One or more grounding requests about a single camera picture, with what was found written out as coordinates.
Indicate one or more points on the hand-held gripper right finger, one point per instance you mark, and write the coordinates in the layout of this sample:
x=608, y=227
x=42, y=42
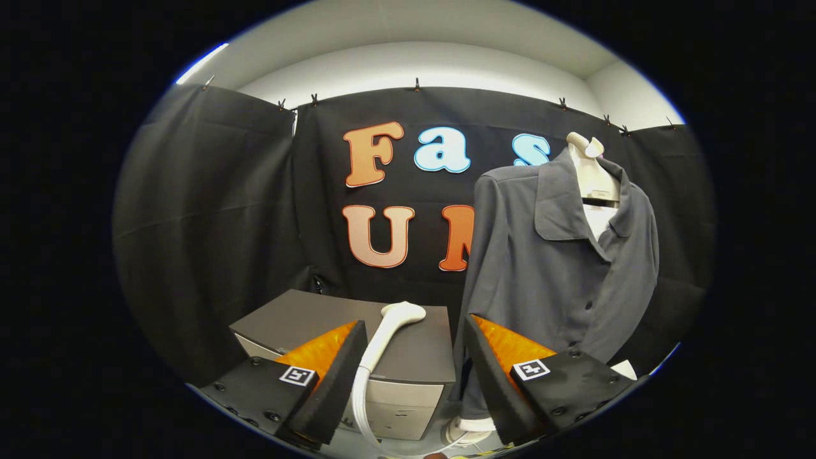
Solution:
x=494, y=376

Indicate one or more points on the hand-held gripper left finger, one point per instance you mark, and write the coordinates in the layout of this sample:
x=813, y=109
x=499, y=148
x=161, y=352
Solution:
x=338, y=382

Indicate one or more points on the white garment steamer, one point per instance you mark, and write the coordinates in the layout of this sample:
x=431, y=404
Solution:
x=382, y=338

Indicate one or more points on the grey button-up shirt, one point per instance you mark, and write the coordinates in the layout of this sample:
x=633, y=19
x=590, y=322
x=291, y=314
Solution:
x=542, y=274

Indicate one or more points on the white stand base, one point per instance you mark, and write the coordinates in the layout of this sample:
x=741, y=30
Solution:
x=468, y=433

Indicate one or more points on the grey drawer cabinet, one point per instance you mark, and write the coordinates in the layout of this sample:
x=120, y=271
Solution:
x=306, y=312

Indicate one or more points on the white flat panel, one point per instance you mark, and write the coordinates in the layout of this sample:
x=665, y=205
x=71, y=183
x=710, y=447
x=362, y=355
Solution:
x=625, y=370

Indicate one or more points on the black backdrop cloth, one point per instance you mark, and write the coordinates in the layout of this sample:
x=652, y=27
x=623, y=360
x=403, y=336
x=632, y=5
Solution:
x=210, y=223

